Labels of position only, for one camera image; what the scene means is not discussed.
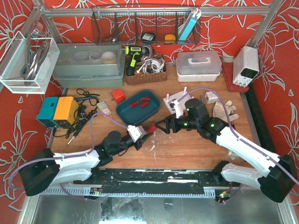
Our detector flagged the red spring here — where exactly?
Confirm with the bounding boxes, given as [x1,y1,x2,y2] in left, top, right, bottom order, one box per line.
[130,100,139,108]
[140,101,149,108]
[147,124,157,133]
[141,96,150,101]

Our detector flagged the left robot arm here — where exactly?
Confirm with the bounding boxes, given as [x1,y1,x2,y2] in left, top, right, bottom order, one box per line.
[19,131,152,196]

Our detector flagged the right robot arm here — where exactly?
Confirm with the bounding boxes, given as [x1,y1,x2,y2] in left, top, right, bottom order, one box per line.
[156,98,299,203]

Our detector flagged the teal plastic tray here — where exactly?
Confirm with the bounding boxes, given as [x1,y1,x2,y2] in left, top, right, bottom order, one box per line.
[116,90,161,125]

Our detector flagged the white cube charger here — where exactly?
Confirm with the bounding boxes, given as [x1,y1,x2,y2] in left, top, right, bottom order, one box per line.
[204,91,218,104]

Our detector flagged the woven brown basket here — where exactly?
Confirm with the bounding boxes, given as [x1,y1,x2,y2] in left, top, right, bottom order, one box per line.
[124,53,167,85]

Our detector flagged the beige work glove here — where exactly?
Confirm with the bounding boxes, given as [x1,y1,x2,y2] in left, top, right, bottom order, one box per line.
[213,100,239,123]

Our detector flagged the red cube box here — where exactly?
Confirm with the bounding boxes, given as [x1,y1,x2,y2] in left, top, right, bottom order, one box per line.
[111,89,126,104]

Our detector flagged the white clear lidded toolbox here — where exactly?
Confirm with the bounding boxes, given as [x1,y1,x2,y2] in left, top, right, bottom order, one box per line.
[176,51,222,82]

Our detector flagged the red mat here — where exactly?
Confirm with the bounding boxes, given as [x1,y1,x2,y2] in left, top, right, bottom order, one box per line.
[222,62,249,93]

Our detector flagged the yellow tape measure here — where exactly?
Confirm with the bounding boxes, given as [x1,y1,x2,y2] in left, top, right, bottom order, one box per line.
[164,34,176,44]

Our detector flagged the grey plastic storage box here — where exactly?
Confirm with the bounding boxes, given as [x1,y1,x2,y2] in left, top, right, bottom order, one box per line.
[53,43,125,88]

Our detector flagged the white bench power supply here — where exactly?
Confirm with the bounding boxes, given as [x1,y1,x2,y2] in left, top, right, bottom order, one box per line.
[233,46,259,87]

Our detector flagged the teal power supply box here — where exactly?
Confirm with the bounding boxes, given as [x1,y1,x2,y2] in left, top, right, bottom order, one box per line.
[36,97,60,128]

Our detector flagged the blue white book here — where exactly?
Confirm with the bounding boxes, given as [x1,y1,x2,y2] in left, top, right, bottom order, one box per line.
[178,8,202,44]

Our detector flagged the clear acrylic bin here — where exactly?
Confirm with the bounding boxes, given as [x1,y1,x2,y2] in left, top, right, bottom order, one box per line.
[0,32,60,94]

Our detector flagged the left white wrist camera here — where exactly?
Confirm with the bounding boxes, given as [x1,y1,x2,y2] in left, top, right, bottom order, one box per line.
[127,125,146,142]

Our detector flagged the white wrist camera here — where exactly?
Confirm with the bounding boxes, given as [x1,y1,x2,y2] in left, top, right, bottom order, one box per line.
[127,125,146,142]
[170,99,186,119]

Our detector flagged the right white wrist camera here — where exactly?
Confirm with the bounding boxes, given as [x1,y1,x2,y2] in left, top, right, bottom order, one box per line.
[170,99,186,119]

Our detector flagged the white four-peg base plate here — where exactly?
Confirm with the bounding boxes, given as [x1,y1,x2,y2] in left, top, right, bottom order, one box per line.
[163,86,192,114]

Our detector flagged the white coiled cable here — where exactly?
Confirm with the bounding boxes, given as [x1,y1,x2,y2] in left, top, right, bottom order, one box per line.
[136,58,165,74]

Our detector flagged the black tangled cables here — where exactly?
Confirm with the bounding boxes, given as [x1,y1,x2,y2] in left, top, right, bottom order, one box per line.
[52,88,101,140]

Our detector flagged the green yellow cordless drill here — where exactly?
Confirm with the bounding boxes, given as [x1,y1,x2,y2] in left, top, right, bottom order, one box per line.
[124,45,150,76]

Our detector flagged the black wire wall basket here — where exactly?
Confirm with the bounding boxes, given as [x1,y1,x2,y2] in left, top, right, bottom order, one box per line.
[91,4,200,45]

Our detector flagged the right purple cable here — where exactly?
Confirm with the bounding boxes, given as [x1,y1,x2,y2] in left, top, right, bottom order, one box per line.
[178,87,299,205]

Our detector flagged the purple cable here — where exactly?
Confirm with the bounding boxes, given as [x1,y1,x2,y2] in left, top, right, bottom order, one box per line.
[8,112,131,202]
[178,87,299,205]

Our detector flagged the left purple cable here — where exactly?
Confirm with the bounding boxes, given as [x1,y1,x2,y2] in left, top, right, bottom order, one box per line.
[8,112,131,202]

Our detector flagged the grey coiled cable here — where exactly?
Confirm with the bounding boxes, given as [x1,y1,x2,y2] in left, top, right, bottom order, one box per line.
[20,35,50,86]

